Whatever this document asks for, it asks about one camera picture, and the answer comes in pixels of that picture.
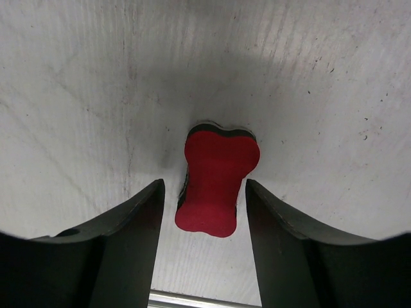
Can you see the red bone-shaped eraser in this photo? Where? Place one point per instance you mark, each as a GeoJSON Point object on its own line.
{"type": "Point", "coordinates": [218, 159]}

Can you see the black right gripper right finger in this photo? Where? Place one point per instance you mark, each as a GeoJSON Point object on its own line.
{"type": "Point", "coordinates": [302, 262]}

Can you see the aluminium mounting rail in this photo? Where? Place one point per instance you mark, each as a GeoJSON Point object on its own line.
{"type": "Point", "coordinates": [169, 300]}

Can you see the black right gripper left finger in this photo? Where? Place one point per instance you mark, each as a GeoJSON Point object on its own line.
{"type": "Point", "coordinates": [105, 262]}

